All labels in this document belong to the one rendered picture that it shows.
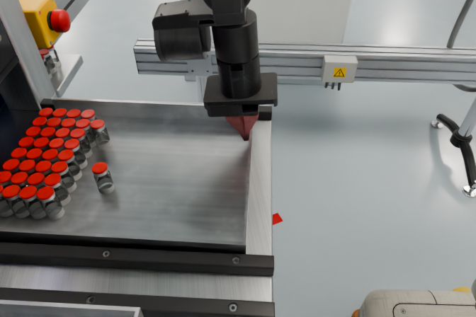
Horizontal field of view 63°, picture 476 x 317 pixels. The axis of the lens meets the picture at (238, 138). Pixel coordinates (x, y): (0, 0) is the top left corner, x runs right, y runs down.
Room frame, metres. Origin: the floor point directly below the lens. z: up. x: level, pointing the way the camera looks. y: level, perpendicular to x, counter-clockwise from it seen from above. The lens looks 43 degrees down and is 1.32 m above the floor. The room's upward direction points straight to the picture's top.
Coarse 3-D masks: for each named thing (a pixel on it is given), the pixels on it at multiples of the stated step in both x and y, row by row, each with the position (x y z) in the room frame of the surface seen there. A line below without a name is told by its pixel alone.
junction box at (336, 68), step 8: (328, 56) 1.27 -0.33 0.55; (336, 56) 1.27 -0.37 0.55; (344, 56) 1.27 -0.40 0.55; (352, 56) 1.27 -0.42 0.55; (328, 64) 1.23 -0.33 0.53; (336, 64) 1.23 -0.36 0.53; (344, 64) 1.23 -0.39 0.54; (352, 64) 1.22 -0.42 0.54; (328, 72) 1.23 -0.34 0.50; (336, 72) 1.23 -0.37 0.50; (344, 72) 1.22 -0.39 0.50; (352, 72) 1.22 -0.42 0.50; (328, 80) 1.23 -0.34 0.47; (336, 80) 1.23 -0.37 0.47; (344, 80) 1.22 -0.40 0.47; (352, 80) 1.22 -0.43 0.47
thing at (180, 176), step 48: (144, 144) 0.45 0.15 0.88; (192, 144) 0.45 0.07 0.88; (240, 144) 0.45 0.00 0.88; (96, 192) 0.35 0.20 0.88; (144, 192) 0.35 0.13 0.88; (192, 192) 0.35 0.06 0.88; (240, 192) 0.35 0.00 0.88; (0, 240) 0.27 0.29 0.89; (48, 240) 0.26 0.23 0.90; (96, 240) 0.26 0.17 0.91; (144, 240) 0.26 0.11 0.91; (192, 240) 0.25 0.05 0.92; (240, 240) 0.27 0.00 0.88
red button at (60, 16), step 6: (54, 12) 0.64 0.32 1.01; (60, 12) 0.64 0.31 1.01; (66, 12) 0.65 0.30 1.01; (54, 18) 0.63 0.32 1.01; (60, 18) 0.63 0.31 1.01; (66, 18) 0.64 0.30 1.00; (54, 24) 0.63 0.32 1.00; (60, 24) 0.63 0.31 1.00; (66, 24) 0.64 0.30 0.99; (60, 30) 0.63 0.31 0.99; (66, 30) 0.64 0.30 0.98
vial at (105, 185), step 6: (96, 174) 0.35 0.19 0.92; (102, 174) 0.35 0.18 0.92; (108, 174) 0.36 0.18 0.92; (96, 180) 0.35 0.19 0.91; (102, 180) 0.35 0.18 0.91; (108, 180) 0.35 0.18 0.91; (102, 186) 0.35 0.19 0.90; (108, 186) 0.35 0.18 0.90; (114, 186) 0.36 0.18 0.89; (102, 192) 0.35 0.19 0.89; (108, 192) 0.35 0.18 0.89
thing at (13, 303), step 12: (0, 300) 0.18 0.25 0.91; (0, 312) 0.18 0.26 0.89; (12, 312) 0.18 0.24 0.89; (24, 312) 0.18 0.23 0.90; (36, 312) 0.18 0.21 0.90; (48, 312) 0.18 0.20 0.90; (60, 312) 0.18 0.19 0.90; (72, 312) 0.17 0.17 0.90; (84, 312) 0.17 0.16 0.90; (96, 312) 0.17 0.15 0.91; (108, 312) 0.17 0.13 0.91; (120, 312) 0.17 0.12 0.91; (132, 312) 0.17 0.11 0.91
